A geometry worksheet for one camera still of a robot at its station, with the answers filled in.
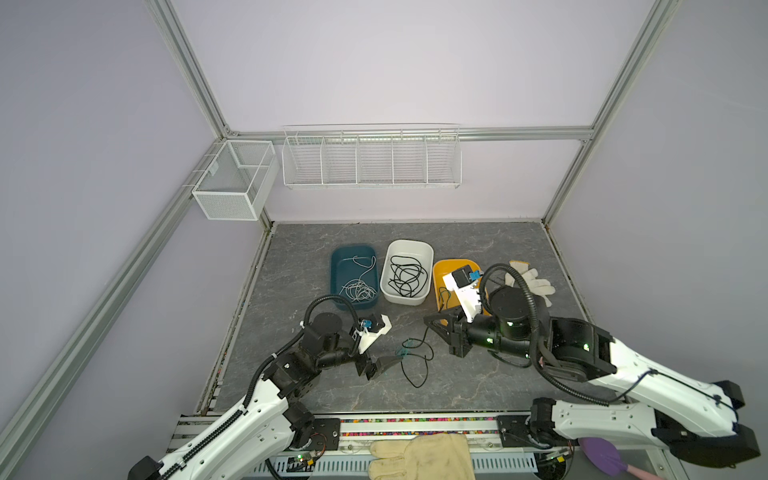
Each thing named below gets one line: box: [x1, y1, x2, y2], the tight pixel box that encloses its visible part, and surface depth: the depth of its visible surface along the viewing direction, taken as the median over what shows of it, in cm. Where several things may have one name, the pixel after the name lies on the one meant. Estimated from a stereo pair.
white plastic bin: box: [380, 239, 434, 306], surface depth 107 cm
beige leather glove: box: [368, 434, 476, 480], surface depth 72 cm
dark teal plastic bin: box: [330, 244, 379, 311], surface depth 104 cm
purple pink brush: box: [578, 437, 661, 480], surface depth 72 cm
